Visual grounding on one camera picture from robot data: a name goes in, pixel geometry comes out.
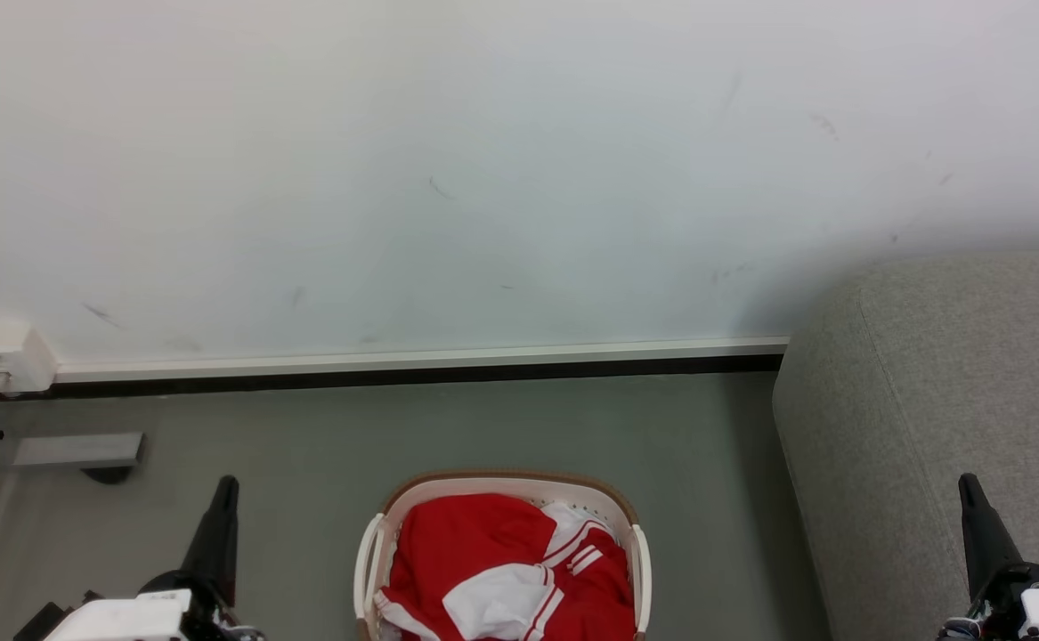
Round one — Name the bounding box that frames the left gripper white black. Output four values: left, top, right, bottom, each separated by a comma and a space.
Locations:
43, 476, 244, 641

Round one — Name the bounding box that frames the red and white garment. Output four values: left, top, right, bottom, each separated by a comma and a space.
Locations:
373, 493, 637, 641

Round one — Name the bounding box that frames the grey fabric sofa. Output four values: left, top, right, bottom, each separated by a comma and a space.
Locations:
772, 249, 1039, 641

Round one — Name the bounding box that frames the white and black baseboard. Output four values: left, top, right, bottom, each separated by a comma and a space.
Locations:
0, 336, 791, 402

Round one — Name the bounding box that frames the white laundry basket brown rim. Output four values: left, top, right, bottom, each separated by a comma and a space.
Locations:
353, 470, 653, 641

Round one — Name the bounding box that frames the grey metal frame bar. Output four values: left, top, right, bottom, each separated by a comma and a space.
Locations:
0, 433, 147, 469

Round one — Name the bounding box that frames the white wall socket box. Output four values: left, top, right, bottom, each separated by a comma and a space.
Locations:
0, 320, 59, 394

